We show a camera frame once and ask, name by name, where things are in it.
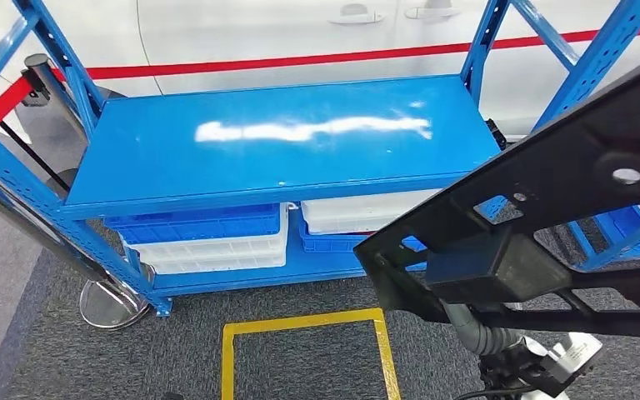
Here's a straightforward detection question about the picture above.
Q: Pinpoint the small black clip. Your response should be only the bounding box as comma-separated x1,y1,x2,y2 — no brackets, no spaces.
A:
485,118,508,151

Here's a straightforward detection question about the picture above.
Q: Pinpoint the black plastic plate part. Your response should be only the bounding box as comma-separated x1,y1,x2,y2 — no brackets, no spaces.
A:
352,47,640,341

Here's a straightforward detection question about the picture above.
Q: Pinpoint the blue plastic crate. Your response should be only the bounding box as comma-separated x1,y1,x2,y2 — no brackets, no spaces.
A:
103,202,282,246
596,205,640,261
297,217,373,254

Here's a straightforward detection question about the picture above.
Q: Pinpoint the white plastic crate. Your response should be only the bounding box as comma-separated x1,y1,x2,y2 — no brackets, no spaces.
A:
300,188,443,236
121,204,290,276

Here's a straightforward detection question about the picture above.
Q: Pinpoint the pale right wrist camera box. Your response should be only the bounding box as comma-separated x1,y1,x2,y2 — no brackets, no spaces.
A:
480,332,603,398

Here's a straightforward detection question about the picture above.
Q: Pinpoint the thin black stanchion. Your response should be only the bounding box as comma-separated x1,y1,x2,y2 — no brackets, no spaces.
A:
0,102,81,195

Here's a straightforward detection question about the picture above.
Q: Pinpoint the white car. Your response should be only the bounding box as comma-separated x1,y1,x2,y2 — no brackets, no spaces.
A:
0,0,640,137

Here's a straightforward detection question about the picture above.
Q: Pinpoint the blue metal shelf rack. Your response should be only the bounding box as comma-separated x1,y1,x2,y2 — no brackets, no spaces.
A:
0,0,640,318
565,204,640,273

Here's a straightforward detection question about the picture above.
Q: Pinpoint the black camera cable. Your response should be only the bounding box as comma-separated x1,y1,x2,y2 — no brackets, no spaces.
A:
452,383,525,400

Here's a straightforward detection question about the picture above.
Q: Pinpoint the short red barrier belt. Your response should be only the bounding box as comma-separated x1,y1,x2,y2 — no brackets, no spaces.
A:
0,76,34,132

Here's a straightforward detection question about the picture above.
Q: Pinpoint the chrome stanchion with round base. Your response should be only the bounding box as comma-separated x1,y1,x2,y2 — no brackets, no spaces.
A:
0,157,151,331

